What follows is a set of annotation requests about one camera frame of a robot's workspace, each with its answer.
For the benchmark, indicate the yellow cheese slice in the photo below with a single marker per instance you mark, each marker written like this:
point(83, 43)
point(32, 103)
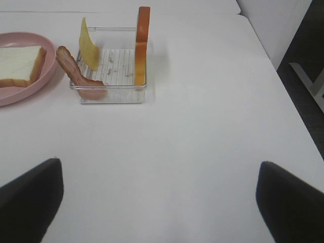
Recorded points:
point(88, 50)

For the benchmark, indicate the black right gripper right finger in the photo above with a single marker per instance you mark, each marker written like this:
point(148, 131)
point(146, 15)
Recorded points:
point(291, 208)

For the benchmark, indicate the bread slice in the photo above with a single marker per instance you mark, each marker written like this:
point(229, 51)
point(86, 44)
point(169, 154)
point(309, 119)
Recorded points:
point(141, 45)
point(21, 66)

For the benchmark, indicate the white table leg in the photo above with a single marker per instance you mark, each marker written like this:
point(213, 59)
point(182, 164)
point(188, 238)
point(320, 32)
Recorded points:
point(315, 88)

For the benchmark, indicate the pink round plate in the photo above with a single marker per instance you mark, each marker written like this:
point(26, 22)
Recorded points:
point(10, 95)

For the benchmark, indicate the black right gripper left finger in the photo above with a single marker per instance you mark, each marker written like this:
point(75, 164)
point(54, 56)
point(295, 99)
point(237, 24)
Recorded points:
point(30, 202)

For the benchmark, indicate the right clear plastic tray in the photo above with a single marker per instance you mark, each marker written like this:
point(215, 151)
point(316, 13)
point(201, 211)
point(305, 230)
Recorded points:
point(115, 69)

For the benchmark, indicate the pink bacon strip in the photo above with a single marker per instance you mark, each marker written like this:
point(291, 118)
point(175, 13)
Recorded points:
point(71, 68)

